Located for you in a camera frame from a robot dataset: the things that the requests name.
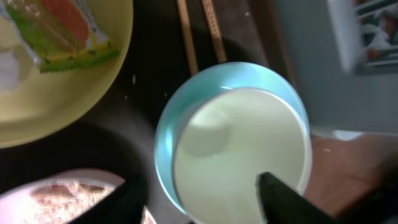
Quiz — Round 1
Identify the blue bowl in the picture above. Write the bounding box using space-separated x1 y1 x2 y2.
154 62 312 223

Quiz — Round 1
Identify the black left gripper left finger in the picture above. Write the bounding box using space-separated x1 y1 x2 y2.
70 180 147 224

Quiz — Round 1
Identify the right wooden chopstick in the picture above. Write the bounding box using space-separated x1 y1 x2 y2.
201 0 227 63

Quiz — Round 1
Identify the green snack wrapper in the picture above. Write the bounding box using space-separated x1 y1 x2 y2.
1 0 119 73

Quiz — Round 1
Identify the yellow plate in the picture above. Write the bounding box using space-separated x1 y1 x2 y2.
1 0 134 148

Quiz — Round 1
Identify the wooden chopstick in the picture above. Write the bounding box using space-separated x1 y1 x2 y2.
201 0 227 63
177 0 198 76

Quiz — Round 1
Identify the pink dirty bowl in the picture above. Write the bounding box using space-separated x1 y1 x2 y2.
1 169 155 224

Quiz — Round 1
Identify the left wooden chopstick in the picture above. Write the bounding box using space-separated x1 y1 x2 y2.
177 0 198 76

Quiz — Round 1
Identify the grey dishwasher rack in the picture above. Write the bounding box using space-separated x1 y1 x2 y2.
274 0 397 134

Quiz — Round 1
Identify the dark brown tray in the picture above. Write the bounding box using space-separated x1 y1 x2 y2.
0 0 299 224

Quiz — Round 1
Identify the crumpled white tissue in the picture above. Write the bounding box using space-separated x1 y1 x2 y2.
1 19 20 91

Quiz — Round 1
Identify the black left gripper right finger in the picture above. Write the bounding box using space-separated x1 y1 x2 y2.
256 172 338 224

